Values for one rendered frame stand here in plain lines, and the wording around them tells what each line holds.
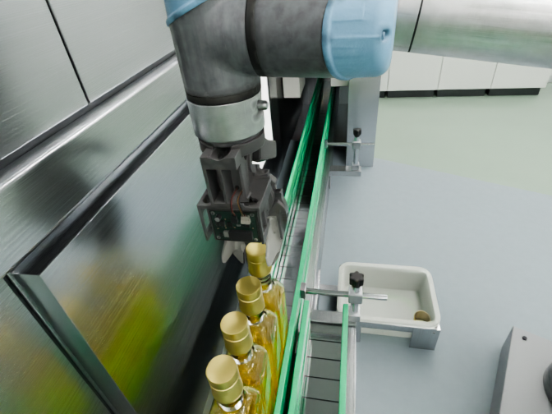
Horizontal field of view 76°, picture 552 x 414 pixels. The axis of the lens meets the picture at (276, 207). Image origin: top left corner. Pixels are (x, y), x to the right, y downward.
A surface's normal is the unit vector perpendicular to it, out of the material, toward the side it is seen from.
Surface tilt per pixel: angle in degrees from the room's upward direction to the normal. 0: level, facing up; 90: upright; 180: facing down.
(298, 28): 75
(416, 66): 90
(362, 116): 90
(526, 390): 2
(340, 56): 109
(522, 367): 2
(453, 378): 0
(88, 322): 90
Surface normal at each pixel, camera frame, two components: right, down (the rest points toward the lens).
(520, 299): -0.08, -0.80
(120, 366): 0.98, 0.04
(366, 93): -0.18, 0.60
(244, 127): 0.54, 0.47
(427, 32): -0.30, 0.81
